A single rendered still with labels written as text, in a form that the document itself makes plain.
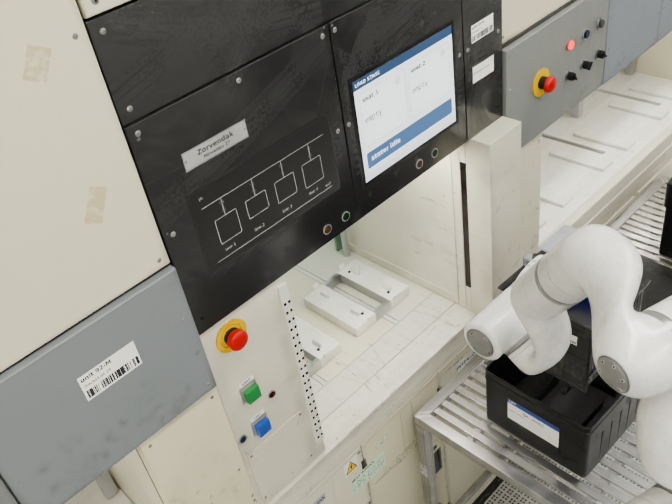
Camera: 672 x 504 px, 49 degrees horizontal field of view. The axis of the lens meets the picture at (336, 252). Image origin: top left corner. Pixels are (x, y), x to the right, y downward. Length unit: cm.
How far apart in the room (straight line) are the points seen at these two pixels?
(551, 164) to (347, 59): 138
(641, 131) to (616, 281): 177
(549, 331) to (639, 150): 144
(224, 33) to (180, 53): 8
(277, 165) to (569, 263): 50
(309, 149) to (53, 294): 49
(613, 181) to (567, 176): 14
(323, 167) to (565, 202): 119
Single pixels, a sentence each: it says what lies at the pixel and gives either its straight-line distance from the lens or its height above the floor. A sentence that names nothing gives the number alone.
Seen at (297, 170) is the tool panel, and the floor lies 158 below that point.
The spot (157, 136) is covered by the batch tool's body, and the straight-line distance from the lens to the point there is 110.
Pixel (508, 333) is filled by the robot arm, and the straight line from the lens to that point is 139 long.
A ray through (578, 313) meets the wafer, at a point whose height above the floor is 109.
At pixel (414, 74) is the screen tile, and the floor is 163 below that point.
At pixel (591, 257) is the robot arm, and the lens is 107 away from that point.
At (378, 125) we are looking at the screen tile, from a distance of 142.
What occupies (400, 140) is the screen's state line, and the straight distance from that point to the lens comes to 148.
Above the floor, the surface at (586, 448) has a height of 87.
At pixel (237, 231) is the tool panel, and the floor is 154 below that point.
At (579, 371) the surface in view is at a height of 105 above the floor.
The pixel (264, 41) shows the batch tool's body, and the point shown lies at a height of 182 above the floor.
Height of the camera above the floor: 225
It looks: 38 degrees down
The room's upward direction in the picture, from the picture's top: 10 degrees counter-clockwise
